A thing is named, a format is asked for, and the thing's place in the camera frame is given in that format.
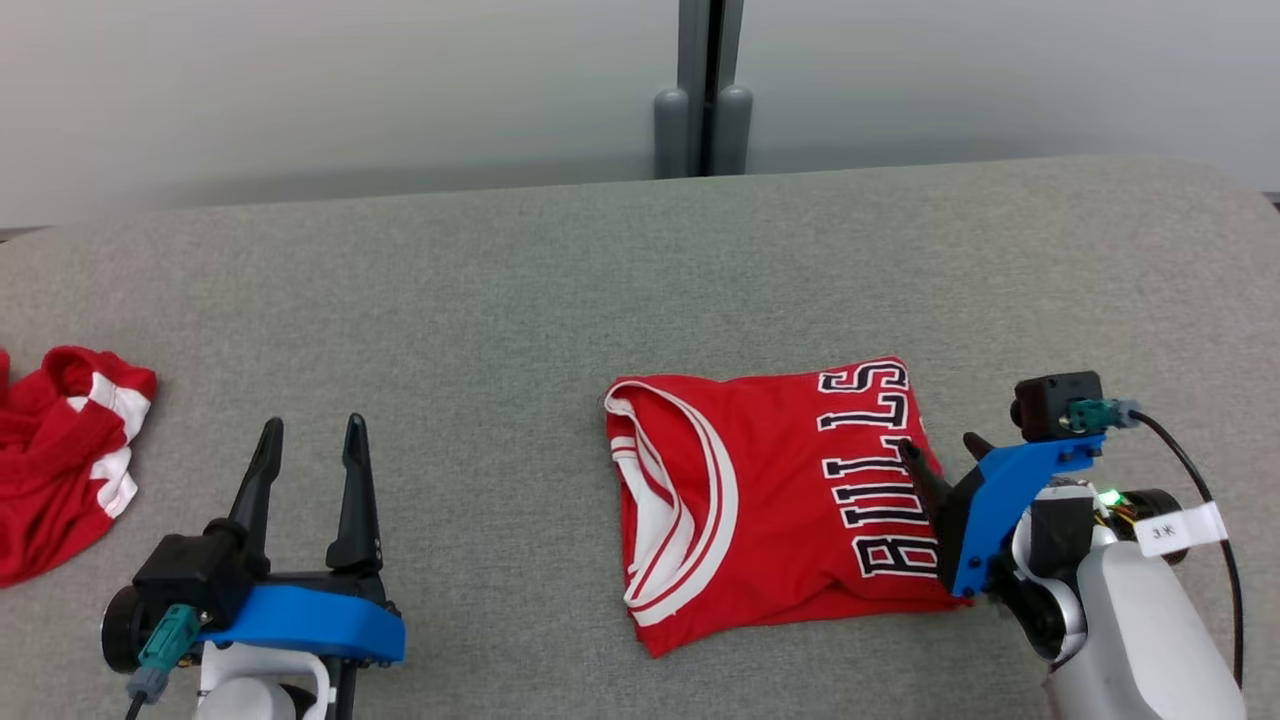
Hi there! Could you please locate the grey fabric sofa seat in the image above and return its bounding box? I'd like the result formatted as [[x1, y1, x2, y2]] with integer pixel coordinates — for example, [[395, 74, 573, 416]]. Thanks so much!
[[0, 155, 1280, 720]]

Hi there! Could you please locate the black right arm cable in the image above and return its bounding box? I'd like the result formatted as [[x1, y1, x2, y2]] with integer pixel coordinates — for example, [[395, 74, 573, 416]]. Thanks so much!
[[1067, 397, 1245, 691]]

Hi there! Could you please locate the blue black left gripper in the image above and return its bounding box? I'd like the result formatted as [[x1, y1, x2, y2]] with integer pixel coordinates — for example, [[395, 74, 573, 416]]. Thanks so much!
[[198, 413, 407, 720]]

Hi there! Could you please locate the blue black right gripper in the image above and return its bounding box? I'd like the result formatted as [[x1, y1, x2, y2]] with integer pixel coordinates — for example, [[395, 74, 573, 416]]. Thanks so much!
[[896, 431, 1107, 600]]

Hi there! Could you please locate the white paper label tag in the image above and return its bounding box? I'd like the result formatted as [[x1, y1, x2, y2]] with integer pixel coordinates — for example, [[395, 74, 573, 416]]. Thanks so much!
[[1134, 501, 1229, 559]]

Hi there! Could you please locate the crumpled red white garment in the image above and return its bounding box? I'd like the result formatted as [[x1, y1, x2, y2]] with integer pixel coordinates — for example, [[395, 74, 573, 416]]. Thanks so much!
[[0, 345, 158, 589]]

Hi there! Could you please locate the grey cylindrical post cap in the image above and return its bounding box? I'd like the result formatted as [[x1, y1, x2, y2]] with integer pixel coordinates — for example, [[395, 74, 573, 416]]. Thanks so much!
[[714, 84, 754, 177], [654, 88, 692, 180]]

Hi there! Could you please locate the red Bulls basketball jersey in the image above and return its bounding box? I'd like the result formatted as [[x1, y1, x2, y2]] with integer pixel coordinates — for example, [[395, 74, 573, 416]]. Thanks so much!
[[603, 355, 976, 659]]

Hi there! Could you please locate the grey vertical partition frame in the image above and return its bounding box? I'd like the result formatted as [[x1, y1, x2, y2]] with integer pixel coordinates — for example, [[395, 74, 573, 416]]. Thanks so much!
[[677, 0, 746, 178]]

